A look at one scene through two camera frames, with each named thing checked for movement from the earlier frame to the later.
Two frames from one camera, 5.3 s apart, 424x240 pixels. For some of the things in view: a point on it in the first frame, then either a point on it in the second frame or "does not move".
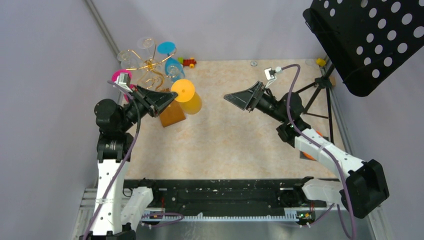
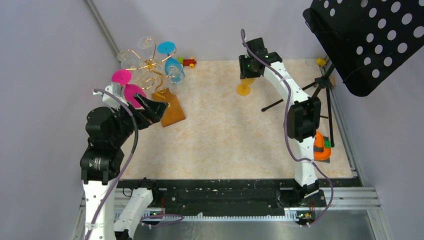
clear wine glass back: [146, 45] does not move
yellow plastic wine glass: [189, 101] to [243, 89]
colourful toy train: [190, 62] does not move
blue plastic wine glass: [173, 68] does not move
